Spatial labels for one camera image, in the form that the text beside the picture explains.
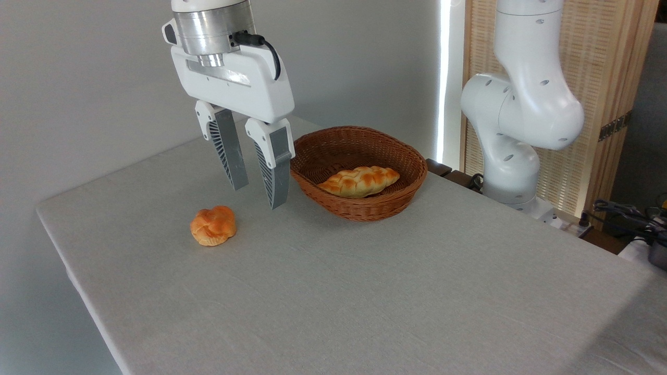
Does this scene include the long braided bread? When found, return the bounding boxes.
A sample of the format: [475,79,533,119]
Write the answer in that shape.
[317,166,401,199]

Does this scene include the round orange bread roll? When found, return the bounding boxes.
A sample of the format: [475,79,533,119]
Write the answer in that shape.
[190,205,238,247]

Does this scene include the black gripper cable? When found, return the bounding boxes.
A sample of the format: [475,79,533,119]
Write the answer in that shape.
[232,31,282,81]

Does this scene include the wooden slat folding screen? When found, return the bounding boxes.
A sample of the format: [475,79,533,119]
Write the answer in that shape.
[461,0,660,219]

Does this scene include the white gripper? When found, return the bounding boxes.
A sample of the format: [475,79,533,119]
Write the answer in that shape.
[170,44,296,210]

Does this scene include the dark wooden furniture piece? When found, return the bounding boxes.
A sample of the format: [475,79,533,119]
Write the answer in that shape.
[426,158,485,194]

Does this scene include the brown wicker basket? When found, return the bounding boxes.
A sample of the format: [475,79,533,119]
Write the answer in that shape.
[290,126,429,223]

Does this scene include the black cable bundle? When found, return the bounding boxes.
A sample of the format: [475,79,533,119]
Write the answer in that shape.
[579,198,667,246]

